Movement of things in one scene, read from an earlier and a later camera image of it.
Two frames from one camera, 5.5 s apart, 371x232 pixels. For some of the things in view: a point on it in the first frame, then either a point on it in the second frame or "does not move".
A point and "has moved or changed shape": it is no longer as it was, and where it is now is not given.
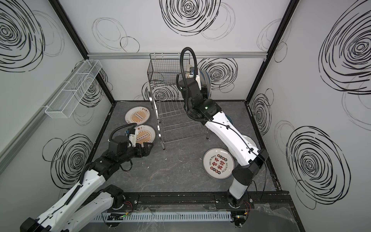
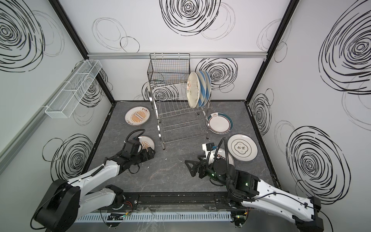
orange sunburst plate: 138,114 does not move
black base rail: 201,201 does not move
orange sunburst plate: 144,134 has moved or changed shape
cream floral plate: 205,78 has moved or changed shape
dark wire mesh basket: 164,68 does not move
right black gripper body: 191,84 -> 199,168
